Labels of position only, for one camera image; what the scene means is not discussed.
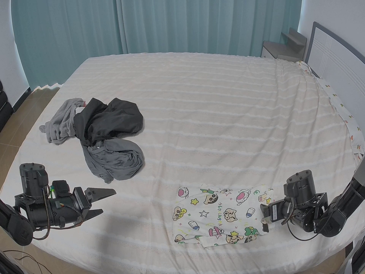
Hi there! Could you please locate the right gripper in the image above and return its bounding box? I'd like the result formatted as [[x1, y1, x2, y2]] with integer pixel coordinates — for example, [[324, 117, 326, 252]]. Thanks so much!
[[260, 200, 293, 225]]

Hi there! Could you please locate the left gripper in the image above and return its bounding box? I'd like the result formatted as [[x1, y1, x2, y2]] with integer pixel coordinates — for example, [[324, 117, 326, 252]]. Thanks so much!
[[47, 187, 117, 228]]

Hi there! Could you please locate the white printed pyjama top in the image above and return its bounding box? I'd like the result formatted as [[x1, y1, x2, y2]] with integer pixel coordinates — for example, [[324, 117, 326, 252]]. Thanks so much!
[[172, 183, 274, 248]]

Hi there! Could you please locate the dark grey garment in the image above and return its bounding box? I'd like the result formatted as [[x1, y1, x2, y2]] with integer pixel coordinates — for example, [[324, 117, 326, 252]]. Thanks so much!
[[82, 139, 145, 184]]

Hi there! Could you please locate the black garment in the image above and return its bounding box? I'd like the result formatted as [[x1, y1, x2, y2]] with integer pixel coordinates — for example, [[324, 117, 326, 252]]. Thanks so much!
[[74, 97, 144, 148]]

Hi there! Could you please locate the light grey garment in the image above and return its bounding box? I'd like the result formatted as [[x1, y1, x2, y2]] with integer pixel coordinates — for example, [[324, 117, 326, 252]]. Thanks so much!
[[39, 97, 86, 145]]

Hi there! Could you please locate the bed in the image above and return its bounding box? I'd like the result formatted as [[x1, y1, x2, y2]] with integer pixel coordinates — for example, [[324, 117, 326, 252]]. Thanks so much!
[[0, 22, 365, 264]]

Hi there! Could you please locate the grey bedside table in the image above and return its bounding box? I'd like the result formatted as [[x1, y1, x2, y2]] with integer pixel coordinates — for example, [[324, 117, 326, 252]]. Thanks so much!
[[262, 27, 307, 62]]

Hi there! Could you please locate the blue-green curtain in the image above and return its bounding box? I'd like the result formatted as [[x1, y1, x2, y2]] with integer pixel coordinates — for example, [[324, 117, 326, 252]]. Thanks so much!
[[114, 0, 304, 58], [11, 0, 129, 91]]

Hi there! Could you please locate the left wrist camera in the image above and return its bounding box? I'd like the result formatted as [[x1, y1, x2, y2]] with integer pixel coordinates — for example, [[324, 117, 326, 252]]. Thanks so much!
[[51, 181, 71, 200]]

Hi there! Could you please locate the black cable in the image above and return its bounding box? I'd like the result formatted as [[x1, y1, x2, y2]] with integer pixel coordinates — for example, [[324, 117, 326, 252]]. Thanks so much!
[[31, 224, 52, 241], [285, 221, 317, 242]]

